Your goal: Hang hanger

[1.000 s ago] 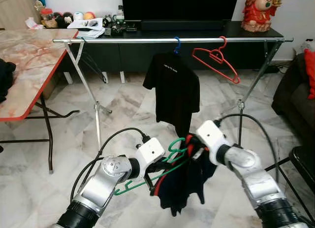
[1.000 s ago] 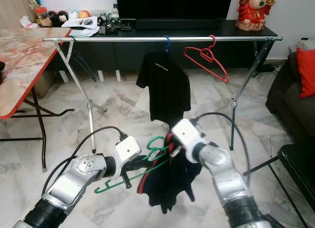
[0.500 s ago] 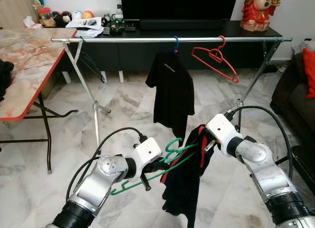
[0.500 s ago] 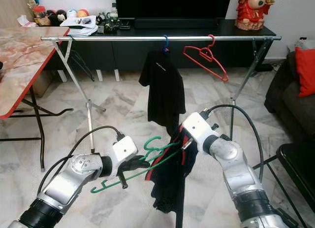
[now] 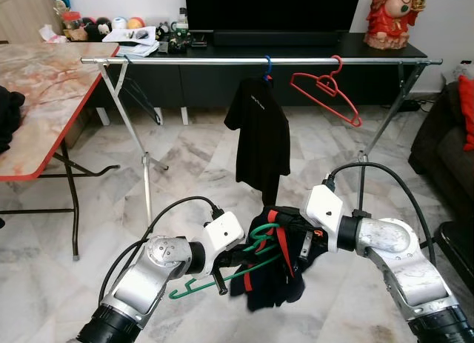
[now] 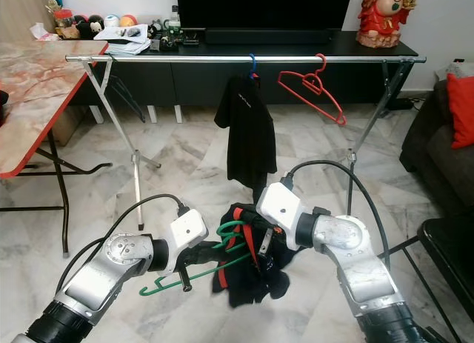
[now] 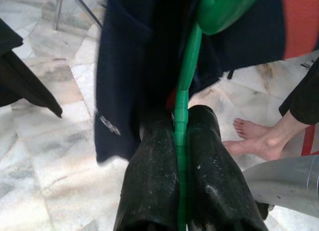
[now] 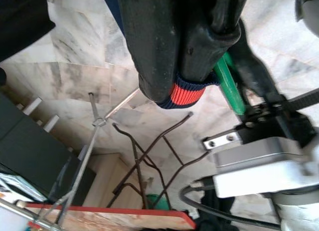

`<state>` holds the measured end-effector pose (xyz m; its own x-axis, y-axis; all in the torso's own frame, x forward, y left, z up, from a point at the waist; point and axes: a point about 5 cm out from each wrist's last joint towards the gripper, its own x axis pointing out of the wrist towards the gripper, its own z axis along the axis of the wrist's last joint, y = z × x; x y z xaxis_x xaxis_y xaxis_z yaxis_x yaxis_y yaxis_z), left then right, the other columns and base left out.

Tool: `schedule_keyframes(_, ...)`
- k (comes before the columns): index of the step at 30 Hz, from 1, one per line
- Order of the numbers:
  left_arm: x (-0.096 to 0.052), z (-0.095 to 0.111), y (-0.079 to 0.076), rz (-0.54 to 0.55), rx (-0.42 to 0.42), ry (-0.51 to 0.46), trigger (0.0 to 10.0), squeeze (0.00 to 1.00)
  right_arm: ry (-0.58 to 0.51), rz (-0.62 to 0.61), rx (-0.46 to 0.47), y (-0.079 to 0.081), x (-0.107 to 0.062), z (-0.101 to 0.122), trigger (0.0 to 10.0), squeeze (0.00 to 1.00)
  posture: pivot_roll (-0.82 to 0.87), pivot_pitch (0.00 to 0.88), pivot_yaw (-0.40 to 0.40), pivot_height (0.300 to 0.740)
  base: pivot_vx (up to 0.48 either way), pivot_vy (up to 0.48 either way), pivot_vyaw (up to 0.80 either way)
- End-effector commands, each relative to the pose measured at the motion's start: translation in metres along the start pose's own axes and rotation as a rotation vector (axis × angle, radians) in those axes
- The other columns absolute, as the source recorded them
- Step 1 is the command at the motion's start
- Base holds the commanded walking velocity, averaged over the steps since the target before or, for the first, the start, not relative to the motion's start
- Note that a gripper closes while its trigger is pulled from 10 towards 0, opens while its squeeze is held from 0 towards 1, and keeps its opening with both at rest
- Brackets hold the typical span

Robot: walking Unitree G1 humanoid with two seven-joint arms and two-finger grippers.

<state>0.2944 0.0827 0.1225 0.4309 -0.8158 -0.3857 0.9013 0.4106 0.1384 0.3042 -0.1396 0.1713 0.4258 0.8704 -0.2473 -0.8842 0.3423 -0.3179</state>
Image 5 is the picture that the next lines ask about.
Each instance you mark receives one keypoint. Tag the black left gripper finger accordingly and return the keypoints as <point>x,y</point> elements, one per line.
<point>252,245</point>
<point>252,258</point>

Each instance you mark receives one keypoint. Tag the green plastic hanger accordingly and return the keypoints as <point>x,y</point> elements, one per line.
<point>252,267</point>

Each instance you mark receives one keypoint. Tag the navy garment red trim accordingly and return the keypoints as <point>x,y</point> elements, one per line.
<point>266,291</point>

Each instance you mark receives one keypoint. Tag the red plastic hanger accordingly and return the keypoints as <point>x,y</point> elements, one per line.
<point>326,84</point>

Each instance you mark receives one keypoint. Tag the blue plastic hanger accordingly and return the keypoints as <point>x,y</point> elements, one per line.
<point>266,70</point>

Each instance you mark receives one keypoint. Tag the black printed t-shirt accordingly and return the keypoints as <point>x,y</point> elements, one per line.
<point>259,135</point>

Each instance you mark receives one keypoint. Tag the black tv console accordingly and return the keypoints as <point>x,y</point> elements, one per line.
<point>207,87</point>

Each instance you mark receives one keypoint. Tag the black soundbar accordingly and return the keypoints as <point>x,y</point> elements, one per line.
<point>274,38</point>

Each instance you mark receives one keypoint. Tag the metal clothes rack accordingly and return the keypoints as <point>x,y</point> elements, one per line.
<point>185,61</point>

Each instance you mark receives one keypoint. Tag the red cushion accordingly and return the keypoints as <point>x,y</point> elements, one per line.
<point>466,113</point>

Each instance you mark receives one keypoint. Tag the black electronics clutter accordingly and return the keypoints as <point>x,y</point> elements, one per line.
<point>198,41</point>

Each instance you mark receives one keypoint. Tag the black flat television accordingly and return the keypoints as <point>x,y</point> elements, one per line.
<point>274,8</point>

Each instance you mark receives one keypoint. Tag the red buddha statue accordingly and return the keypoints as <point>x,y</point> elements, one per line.
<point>392,21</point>

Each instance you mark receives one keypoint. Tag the green label bottle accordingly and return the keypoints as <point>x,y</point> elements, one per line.
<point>181,32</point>

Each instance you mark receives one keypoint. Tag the white paper stack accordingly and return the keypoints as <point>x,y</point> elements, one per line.
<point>132,41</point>

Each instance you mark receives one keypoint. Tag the marble top folding table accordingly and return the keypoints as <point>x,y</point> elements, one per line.
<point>52,98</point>

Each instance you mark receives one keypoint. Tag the orange round ball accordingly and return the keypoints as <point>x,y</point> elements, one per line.
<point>135,24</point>

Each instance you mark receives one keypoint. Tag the white round ball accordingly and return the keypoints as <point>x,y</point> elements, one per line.
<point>119,24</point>

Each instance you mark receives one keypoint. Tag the black clothes pile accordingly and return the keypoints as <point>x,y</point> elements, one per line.
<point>9,117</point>

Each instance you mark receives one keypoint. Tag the red lid jar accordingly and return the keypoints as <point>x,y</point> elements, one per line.
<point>72,26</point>

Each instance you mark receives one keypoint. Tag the pink tissue box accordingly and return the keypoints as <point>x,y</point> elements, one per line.
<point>52,35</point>

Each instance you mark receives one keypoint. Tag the light wooden cabinet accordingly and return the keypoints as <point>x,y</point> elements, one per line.
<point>26,17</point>

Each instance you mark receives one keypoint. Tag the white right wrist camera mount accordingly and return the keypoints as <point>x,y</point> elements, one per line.
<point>324,206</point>

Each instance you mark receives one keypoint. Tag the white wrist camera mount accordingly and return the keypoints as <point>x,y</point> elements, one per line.
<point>324,206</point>
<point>224,230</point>

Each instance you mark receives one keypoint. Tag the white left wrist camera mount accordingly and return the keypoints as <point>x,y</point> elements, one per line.
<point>224,230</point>

